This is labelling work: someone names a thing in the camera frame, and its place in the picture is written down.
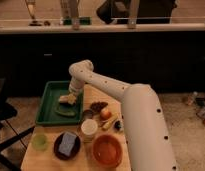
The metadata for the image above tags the dark whiteboard eraser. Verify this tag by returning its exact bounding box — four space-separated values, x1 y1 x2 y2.
58 96 68 103

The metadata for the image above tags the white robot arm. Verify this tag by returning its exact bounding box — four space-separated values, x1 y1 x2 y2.
69 60 179 171

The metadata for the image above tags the green plastic tray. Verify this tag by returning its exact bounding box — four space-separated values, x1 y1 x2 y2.
36 81 83 126

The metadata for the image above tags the green pea pod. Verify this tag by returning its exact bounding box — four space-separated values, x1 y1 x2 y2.
55 107 75 117

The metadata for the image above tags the small dark metal cup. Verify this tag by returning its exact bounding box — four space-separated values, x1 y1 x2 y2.
82 109 94 120

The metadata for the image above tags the brown pine cone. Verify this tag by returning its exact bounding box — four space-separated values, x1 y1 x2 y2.
90 102 108 112

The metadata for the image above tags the white round cup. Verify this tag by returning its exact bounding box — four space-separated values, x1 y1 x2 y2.
81 119 98 138

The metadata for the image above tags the small orange apple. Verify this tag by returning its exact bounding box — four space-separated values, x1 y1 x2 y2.
100 108 111 120

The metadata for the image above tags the blue grey sponge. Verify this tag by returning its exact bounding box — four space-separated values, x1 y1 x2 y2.
58 132 77 156

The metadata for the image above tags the yellow corn cob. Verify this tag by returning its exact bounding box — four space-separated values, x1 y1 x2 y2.
102 115 118 130

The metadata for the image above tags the dark brown plate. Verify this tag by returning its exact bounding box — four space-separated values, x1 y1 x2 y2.
53 132 81 160

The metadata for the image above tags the black and white brush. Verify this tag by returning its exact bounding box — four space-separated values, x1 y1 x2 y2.
114 120 122 131

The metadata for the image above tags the light green cup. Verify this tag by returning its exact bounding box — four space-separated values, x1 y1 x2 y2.
31 134 48 151

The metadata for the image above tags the orange bowl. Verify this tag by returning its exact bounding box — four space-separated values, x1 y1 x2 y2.
91 134 123 168

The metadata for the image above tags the black chair frame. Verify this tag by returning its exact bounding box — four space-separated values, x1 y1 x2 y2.
0 78 36 171

